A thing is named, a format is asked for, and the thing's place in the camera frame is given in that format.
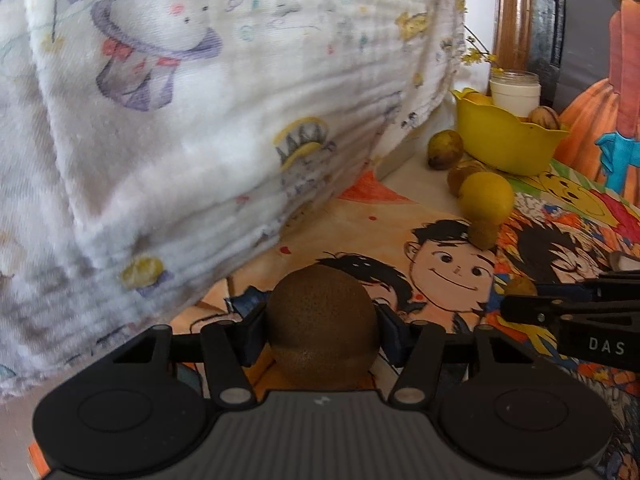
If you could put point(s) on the yellow lemon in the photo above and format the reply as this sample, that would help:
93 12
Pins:
486 196

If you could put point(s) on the white cartoon printed blanket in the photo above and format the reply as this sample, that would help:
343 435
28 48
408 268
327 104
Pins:
200 135

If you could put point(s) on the colourful comic drawing sheet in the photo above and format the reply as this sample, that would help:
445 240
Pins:
560 255

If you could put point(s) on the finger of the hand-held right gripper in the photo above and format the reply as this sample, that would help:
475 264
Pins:
540 309
617 281

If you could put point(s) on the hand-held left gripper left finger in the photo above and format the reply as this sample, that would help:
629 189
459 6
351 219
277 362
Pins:
255 335

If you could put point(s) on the brown wooden frame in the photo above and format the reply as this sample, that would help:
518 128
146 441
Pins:
512 10

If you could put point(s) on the olive green fruit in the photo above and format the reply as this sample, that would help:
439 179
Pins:
444 149

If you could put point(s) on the orange dress figure wall poster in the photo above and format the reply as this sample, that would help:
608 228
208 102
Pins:
625 60

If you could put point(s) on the small yellow fruit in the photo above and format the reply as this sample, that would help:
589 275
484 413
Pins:
477 97

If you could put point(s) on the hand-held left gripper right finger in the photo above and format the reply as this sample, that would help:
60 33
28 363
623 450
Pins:
390 335

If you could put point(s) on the small brown kiwi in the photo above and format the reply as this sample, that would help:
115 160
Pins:
482 235
521 287

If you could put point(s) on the medium brown kiwi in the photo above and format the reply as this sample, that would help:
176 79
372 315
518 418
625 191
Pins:
457 177

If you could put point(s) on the striped pepino melon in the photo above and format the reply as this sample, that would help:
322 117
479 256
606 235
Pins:
545 118

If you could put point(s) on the yellow flower twig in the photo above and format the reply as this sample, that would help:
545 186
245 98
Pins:
480 55

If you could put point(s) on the yellow plastic bowl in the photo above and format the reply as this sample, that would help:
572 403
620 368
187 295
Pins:
500 140

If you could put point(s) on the black door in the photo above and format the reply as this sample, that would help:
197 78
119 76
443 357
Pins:
550 15

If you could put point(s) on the large round brown fruit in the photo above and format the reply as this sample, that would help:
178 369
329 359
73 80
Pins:
320 330

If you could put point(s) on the white jar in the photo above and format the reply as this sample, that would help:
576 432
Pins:
515 92

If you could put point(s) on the cartoon boys drawing sheet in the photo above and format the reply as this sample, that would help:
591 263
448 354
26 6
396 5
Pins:
350 225

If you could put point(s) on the yellow bear drawing sheet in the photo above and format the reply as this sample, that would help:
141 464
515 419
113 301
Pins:
575 192

